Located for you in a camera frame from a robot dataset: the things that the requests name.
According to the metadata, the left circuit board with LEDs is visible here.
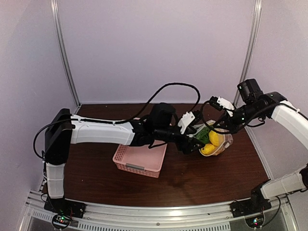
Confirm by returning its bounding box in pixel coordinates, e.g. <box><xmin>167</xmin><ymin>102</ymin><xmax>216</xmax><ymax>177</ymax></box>
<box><xmin>51</xmin><ymin>214</ymin><xmax>72</xmax><ymax>229</ymax></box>

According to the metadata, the clear zip top bag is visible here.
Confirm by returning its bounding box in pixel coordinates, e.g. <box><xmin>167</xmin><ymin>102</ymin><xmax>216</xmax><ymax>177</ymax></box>
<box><xmin>193</xmin><ymin>124</ymin><xmax>233</xmax><ymax>157</ymax></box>

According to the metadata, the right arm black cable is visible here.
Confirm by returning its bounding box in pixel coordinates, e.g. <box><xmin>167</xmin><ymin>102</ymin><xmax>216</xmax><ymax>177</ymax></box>
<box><xmin>200</xmin><ymin>101</ymin><xmax>282</xmax><ymax>135</ymax></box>

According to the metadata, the front aluminium frame rail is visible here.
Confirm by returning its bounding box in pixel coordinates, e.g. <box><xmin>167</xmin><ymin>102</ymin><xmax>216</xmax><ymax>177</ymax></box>
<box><xmin>17</xmin><ymin>191</ymin><xmax>299</xmax><ymax>231</ymax></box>

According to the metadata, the right circuit board with LEDs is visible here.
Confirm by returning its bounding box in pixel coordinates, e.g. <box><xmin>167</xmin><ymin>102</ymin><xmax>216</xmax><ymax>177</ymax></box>
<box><xmin>245</xmin><ymin>216</ymin><xmax>265</xmax><ymax>229</ymax></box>

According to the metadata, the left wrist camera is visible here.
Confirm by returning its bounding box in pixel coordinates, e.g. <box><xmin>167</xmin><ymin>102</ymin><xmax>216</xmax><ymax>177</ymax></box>
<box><xmin>177</xmin><ymin>111</ymin><xmax>197</xmax><ymax>135</ymax></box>

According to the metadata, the green bok choy toy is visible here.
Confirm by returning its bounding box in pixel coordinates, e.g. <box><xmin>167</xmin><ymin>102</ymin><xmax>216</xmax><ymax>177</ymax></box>
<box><xmin>194</xmin><ymin>127</ymin><xmax>211</xmax><ymax>144</ymax></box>

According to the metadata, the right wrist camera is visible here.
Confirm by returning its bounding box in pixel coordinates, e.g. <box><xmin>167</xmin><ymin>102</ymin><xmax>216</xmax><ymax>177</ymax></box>
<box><xmin>209</xmin><ymin>96</ymin><xmax>235</xmax><ymax>111</ymax></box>

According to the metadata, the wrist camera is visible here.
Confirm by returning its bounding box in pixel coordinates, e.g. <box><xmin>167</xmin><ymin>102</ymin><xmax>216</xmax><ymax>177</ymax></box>
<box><xmin>177</xmin><ymin>111</ymin><xmax>197</xmax><ymax>135</ymax></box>
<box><xmin>209</xmin><ymin>96</ymin><xmax>235</xmax><ymax>111</ymax></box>

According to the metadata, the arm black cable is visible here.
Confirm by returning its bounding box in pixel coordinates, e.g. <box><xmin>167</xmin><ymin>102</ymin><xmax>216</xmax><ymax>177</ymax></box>
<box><xmin>125</xmin><ymin>82</ymin><xmax>201</xmax><ymax>123</ymax></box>
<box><xmin>200</xmin><ymin>101</ymin><xmax>282</xmax><ymax>135</ymax></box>

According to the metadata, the circuit board with leds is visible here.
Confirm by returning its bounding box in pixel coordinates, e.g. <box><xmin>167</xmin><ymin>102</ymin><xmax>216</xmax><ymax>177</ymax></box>
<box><xmin>245</xmin><ymin>216</ymin><xmax>265</xmax><ymax>229</ymax></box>
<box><xmin>51</xmin><ymin>214</ymin><xmax>72</xmax><ymax>229</ymax></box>

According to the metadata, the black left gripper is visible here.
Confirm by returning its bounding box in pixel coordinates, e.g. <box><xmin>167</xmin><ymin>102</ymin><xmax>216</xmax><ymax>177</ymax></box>
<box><xmin>154</xmin><ymin>125</ymin><xmax>206</xmax><ymax>154</ymax></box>

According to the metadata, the aluminium corner post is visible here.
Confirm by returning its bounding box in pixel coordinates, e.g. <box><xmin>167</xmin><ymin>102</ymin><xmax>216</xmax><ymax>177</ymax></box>
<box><xmin>50</xmin><ymin>0</ymin><xmax>81</xmax><ymax>108</ymax></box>
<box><xmin>232</xmin><ymin>0</ymin><xmax>263</xmax><ymax>106</ymax></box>

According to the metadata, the yellow lemon toy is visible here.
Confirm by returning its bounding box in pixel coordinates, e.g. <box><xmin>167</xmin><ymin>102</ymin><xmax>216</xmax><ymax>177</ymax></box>
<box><xmin>208</xmin><ymin>130</ymin><xmax>219</xmax><ymax>146</ymax></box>

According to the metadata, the pink perforated plastic basket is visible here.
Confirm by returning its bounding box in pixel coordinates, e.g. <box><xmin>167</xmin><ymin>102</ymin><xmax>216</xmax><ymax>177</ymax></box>
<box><xmin>113</xmin><ymin>138</ymin><xmax>167</xmax><ymax>178</ymax></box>

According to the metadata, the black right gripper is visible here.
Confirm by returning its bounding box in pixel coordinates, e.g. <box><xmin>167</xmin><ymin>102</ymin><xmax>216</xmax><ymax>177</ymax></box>
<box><xmin>214</xmin><ymin>101</ymin><xmax>264</xmax><ymax>134</ymax></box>

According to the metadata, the right aluminium corner post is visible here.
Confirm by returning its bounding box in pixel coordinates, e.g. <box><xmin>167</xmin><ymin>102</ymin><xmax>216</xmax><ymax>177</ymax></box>
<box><xmin>232</xmin><ymin>0</ymin><xmax>263</xmax><ymax>106</ymax></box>

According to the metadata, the left aluminium corner post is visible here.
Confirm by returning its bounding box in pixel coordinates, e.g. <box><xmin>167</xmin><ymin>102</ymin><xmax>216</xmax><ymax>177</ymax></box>
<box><xmin>50</xmin><ymin>0</ymin><xmax>81</xmax><ymax>108</ymax></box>

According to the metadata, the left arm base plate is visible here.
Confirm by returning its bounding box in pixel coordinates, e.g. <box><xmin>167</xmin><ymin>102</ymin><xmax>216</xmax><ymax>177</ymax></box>
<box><xmin>44</xmin><ymin>195</ymin><xmax>86</xmax><ymax>218</ymax></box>

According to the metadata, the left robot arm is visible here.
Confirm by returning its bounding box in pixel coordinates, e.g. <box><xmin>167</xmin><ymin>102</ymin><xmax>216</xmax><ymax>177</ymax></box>
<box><xmin>43</xmin><ymin>103</ymin><xmax>204</xmax><ymax>214</ymax></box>

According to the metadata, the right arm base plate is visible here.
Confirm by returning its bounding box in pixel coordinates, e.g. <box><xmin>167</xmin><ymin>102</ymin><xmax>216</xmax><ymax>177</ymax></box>
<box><xmin>230</xmin><ymin>198</ymin><xmax>272</xmax><ymax>218</ymax></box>

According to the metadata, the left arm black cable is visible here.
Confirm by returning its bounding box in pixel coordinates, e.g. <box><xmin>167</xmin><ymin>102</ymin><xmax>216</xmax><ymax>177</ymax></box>
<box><xmin>125</xmin><ymin>82</ymin><xmax>201</xmax><ymax>123</ymax></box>

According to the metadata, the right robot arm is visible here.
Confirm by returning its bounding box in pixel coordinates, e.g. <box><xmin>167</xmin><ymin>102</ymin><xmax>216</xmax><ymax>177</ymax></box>
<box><xmin>218</xmin><ymin>78</ymin><xmax>308</xmax><ymax>213</ymax></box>

